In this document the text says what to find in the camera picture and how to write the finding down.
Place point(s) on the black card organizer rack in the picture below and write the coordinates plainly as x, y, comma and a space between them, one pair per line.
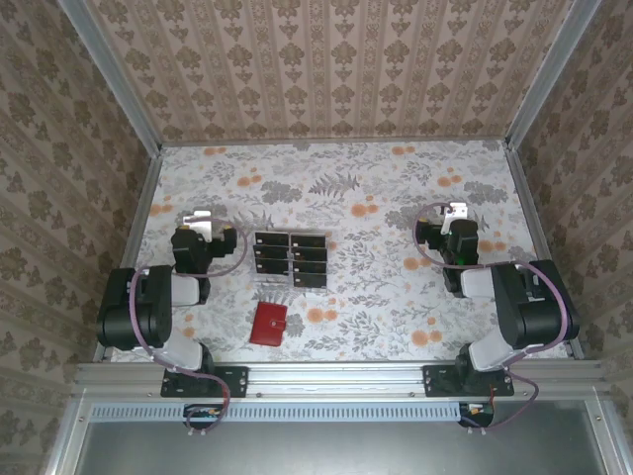
267, 278

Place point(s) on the black credit card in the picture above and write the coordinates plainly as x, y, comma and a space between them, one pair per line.
310, 267
309, 241
272, 266
272, 252
310, 281
309, 254
272, 239

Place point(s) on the red leather card holder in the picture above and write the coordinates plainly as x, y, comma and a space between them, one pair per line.
267, 326

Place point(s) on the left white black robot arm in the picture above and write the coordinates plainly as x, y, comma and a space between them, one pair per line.
148, 307

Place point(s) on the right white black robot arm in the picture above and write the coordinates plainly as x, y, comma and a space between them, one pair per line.
534, 316

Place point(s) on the grey sheet metal panel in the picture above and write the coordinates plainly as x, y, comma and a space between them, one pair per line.
336, 450

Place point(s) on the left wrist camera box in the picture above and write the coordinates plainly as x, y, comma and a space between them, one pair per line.
200, 222

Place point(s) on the aluminium side rail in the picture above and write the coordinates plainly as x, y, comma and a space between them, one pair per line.
132, 237
534, 222

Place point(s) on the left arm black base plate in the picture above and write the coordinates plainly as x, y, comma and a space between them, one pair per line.
232, 381

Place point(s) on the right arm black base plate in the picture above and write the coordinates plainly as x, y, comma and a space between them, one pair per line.
440, 381

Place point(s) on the aluminium corner post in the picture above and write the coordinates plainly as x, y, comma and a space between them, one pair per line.
549, 74
116, 79

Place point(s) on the long aluminium base rail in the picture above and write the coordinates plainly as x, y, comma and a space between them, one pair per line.
336, 378

